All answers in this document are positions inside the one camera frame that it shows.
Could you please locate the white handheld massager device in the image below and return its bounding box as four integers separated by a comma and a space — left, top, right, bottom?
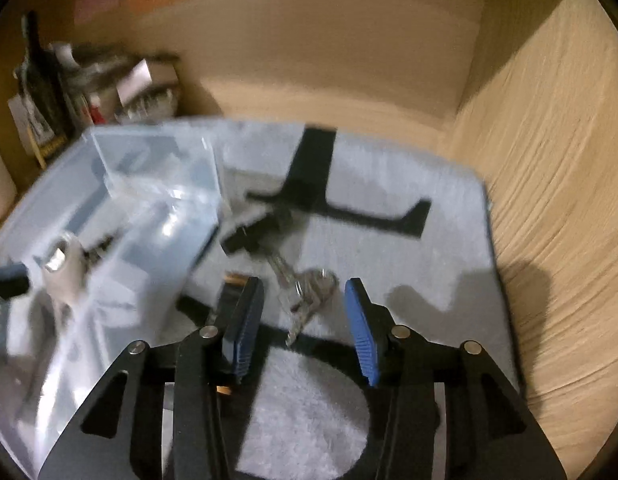
40, 232, 87, 306

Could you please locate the clear plastic storage bin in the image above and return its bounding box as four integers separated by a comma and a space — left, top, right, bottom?
0, 122, 221, 478

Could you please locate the black car key bunch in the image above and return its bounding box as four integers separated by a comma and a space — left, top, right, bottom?
220, 207, 338, 348

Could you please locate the dark wine bottle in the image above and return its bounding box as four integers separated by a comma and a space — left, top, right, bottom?
15, 11, 76, 162

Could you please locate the stack of books papers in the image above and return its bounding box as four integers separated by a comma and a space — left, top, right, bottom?
9, 42, 179, 166

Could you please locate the white bowl of stones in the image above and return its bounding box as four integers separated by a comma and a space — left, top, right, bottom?
115, 86, 181, 125

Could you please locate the pink white small box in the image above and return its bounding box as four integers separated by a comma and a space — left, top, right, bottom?
116, 58, 179, 106

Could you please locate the grey black patterned mat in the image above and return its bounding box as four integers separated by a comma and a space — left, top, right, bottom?
0, 116, 520, 480

